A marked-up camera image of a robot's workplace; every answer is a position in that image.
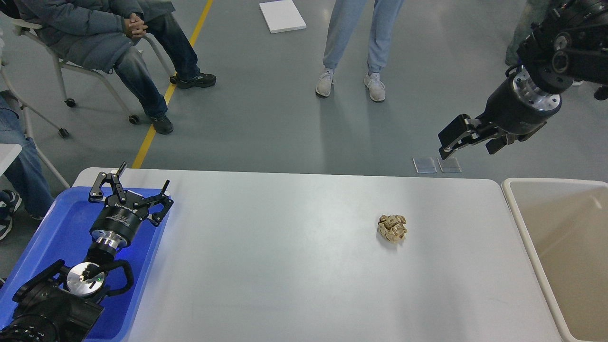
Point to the clear floor plate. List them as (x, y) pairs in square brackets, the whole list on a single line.
[(424, 165), (449, 165)]

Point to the clear floor plate left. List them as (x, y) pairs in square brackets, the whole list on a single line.
[(424, 165)]

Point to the person in faded jeans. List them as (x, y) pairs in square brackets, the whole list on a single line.
[(534, 11)]

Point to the brown paper ball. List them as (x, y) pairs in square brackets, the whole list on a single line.
[(392, 228)]

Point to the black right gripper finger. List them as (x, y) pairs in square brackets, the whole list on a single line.
[(499, 141), (461, 132)]

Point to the person in jeans at left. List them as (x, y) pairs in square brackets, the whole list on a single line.
[(25, 173)]

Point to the beige plastic bin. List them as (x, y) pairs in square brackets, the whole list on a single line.
[(564, 227)]

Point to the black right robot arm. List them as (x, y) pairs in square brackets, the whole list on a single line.
[(570, 44)]

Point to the seated person in grey jacket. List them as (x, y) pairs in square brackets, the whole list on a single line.
[(101, 35)]

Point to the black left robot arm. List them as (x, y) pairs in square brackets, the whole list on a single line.
[(82, 276)]

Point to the clear floor plate right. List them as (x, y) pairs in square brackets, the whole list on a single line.
[(449, 165)]

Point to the blue plastic tray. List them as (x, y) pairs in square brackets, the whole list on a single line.
[(64, 234)]

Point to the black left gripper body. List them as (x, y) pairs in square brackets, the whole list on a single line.
[(117, 224)]

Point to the white flat board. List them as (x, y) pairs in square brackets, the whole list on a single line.
[(282, 16)]

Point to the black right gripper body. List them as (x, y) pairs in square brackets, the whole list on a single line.
[(518, 108)]

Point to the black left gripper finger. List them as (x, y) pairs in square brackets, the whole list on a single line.
[(144, 205), (96, 194)]

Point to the white side table corner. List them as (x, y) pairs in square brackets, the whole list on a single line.
[(8, 153)]

